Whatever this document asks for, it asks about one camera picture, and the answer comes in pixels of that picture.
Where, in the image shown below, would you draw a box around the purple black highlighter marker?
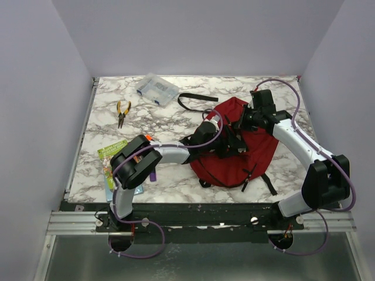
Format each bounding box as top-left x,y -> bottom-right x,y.
149,169 -> 156,182

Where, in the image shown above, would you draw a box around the red backpack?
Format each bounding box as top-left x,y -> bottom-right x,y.
187,97 -> 278,196

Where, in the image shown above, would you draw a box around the light blue notebook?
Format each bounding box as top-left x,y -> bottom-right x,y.
104,177 -> 144,202

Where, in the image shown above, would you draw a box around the yellow black pliers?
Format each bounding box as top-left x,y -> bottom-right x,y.
117,101 -> 132,129

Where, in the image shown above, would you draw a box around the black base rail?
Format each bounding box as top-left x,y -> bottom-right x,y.
59,201 -> 304,244

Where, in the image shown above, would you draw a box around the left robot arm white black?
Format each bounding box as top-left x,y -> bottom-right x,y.
110,118 -> 247,231

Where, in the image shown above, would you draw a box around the clear plastic organizer box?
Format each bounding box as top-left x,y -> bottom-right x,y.
135,73 -> 179,107

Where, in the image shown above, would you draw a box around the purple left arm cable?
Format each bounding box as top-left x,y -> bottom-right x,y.
110,109 -> 224,259

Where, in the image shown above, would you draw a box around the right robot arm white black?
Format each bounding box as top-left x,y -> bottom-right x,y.
237,90 -> 350,229

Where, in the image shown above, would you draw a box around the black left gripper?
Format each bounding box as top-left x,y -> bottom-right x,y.
199,125 -> 246,159

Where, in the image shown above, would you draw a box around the black marker orange cap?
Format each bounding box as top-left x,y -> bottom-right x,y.
145,135 -> 154,142

